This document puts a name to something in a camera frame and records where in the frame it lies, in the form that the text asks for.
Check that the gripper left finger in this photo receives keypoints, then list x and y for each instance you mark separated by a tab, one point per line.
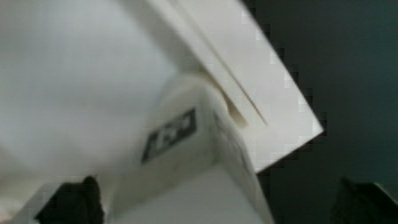
64	204

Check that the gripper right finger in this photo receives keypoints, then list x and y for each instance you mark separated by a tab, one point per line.
366	203

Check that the white table leg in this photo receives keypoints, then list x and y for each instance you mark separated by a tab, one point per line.
190	185

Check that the white square table top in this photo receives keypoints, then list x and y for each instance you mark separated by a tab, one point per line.
91	54

